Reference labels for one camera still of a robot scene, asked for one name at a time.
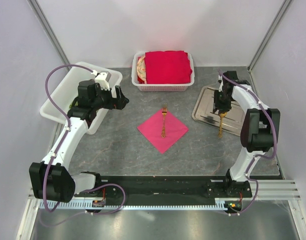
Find patterned paper plates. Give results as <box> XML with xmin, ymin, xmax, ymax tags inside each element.
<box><xmin>136</xmin><ymin>55</ymin><xmax>147</xmax><ymax>84</ymax></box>

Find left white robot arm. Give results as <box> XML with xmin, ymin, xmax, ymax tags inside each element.
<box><xmin>29</xmin><ymin>79</ymin><xmax>129</xmax><ymax>206</ymax></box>

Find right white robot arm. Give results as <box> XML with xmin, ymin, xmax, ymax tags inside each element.
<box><xmin>208</xmin><ymin>71</ymin><xmax>281</xmax><ymax>198</ymax></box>

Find purple cable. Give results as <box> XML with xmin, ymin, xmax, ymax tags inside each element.
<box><xmin>217</xmin><ymin>69</ymin><xmax>280</xmax><ymax>217</ymax></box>
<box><xmin>39</xmin><ymin>63</ymin><xmax>127</xmax><ymax>228</ymax></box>

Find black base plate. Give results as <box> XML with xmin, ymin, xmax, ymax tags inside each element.
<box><xmin>98</xmin><ymin>175</ymin><xmax>253</xmax><ymax>199</ymax></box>

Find gold fork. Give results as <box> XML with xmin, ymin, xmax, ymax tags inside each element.
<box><xmin>161</xmin><ymin>103</ymin><xmax>168</xmax><ymax>138</ymax></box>

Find silver metal tray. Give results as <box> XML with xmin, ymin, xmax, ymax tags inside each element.
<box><xmin>191</xmin><ymin>85</ymin><xmax>257</xmax><ymax>136</ymax></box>

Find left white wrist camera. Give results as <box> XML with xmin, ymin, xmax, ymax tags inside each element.
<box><xmin>91</xmin><ymin>70</ymin><xmax>111</xmax><ymax>91</ymax></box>

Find slotted cable duct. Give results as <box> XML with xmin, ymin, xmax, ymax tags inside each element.
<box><xmin>39</xmin><ymin>197</ymin><xmax>244</xmax><ymax>210</ymax></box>

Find stack of red napkins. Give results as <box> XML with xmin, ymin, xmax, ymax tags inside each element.
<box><xmin>144</xmin><ymin>50</ymin><xmax>193</xmax><ymax>85</ymax></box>

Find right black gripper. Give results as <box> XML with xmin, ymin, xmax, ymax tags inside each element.
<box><xmin>212</xmin><ymin>89</ymin><xmax>233</xmax><ymax>115</ymax></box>

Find gold spoon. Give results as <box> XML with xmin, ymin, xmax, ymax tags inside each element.
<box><xmin>218</xmin><ymin>112</ymin><xmax>227</xmax><ymax>138</ymax></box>

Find white perforated basket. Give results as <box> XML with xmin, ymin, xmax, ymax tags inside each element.
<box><xmin>131</xmin><ymin>51</ymin><xmax>195</xmax><ymax>92</ymax></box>

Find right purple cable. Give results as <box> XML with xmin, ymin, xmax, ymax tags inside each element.
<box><xmin>217</xmin><ymin>69</ymin><xmax>280</xmax><ymax>217</ymax></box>

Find white plastic tub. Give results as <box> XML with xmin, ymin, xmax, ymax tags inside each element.
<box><xmin>39</xmin><ymin>61</ymin><xmax>123</xmax><ymax>136</ymax></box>

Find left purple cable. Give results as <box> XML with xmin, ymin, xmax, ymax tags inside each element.
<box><xmin>39</xmin><ymin>63</ymin><xmax>127</xmax><ymax>228</ymax></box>

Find pink paper napkin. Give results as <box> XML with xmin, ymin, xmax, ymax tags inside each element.
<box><xmin>137</xmin><ymin>109</ymin><xmax>189</xmax><ymax>154</ymax></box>

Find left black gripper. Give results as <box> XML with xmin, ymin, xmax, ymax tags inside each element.
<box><xmin>91</xmin><ymin>84</ymin><xmax>129</xmax><ymax>111</ymax></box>

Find aluminium rail frame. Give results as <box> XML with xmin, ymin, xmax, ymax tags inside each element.
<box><xmin>16</xmin><ymin>176</ymin><xmax>306</xmax><ymax>240</ymax></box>

